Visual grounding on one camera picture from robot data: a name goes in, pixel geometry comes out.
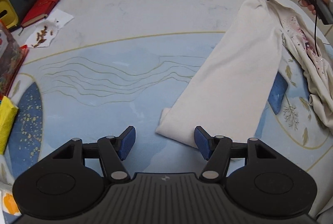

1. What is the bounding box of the white printed sweatshirt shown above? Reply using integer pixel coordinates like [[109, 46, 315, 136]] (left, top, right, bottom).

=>
[[156, 0, 332, 146]]

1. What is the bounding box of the yellow packet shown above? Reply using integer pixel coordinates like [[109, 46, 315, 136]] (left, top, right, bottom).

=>
[[0, 96, 19, 155]]

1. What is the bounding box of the white paper with seed shells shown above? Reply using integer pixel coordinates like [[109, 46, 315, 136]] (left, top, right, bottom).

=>
[[25, 8, 74, 48]]

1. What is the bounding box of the red dates snack bag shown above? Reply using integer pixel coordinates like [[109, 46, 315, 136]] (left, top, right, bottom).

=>
[[0, 21, 28, 99]]

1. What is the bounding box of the red notebook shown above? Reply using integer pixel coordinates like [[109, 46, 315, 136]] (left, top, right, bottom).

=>
[[21, 0, 60, 28]]

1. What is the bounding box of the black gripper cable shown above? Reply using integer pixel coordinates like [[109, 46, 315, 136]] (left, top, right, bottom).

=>
[[313, 13, 319, 57]]

